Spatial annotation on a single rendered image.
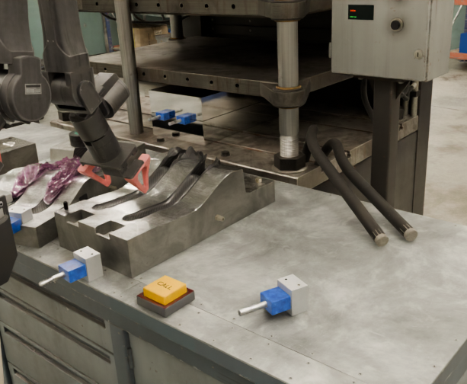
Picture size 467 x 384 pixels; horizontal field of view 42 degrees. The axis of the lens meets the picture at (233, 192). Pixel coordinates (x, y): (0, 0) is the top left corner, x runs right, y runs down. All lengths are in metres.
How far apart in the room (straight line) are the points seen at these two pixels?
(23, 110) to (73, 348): 0.81
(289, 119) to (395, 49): 0.36
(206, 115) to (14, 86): 1.27
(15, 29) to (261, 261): 0.68
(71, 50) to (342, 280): 0.67
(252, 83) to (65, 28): 1.01
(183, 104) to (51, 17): 1.18
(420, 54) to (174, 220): 0.81
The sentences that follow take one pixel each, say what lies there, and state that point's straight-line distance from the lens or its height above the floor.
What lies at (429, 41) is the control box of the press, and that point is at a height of 1.18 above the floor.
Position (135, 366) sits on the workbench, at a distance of 1.42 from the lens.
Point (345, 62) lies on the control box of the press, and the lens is 1.82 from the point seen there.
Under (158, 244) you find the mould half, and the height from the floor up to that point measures 0.85.
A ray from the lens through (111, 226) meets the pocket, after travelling 1.36.
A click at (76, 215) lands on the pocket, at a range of 1.43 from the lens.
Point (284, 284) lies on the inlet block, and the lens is 1.12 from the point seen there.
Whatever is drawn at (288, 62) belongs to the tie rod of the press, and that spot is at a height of 1.12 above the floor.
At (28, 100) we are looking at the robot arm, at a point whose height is 1.23.
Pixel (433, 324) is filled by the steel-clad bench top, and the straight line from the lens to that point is 1.13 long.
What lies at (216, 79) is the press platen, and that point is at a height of 1.03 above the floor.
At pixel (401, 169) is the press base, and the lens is 2.46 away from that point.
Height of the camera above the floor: 1.42
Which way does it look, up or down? 22 degrees down
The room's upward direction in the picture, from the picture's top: 3 degrees counter-clockwise
